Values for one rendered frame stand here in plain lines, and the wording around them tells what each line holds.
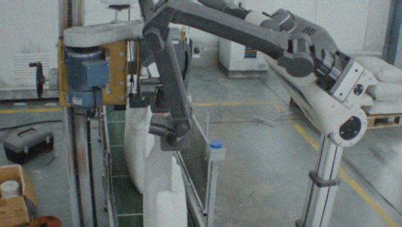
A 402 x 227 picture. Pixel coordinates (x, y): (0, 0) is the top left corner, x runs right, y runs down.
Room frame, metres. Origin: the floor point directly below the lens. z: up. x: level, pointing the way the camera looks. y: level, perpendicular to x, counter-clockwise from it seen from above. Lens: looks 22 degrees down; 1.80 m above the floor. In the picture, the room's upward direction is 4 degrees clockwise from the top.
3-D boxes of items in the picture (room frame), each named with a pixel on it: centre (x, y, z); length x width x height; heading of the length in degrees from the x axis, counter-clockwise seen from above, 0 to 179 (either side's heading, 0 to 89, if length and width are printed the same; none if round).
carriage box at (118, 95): (2.00, 0.54, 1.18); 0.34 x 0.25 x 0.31; 105
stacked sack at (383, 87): (4.51, -2.06, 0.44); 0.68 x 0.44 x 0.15; 105
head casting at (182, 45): (2.12, 0.22, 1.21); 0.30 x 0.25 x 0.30; 15
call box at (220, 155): (1.94, -0.08, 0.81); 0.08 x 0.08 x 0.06; 15
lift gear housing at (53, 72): (1.93, 0.71, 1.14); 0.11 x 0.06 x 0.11; 15
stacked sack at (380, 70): (4.72, -2.02, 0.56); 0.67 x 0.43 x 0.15; 15
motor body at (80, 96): (1.76, 0.51, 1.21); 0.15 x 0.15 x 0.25
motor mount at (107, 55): (1.84, 0.44, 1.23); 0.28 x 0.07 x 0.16; 15
